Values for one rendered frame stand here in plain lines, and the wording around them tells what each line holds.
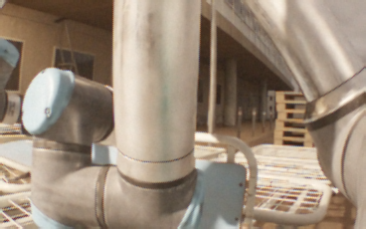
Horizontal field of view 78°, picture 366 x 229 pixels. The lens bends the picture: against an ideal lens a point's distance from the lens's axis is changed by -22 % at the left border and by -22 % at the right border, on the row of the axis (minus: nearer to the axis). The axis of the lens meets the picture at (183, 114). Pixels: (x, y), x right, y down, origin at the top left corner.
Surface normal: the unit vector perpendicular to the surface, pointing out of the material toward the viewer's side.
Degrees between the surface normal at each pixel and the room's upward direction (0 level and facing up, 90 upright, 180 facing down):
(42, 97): 75
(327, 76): 102
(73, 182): 55
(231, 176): 90
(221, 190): 90
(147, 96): 109
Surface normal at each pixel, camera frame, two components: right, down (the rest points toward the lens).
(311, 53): -0.64, 0.26
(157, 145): 0.21, 0.35
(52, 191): 0.00, -0.18
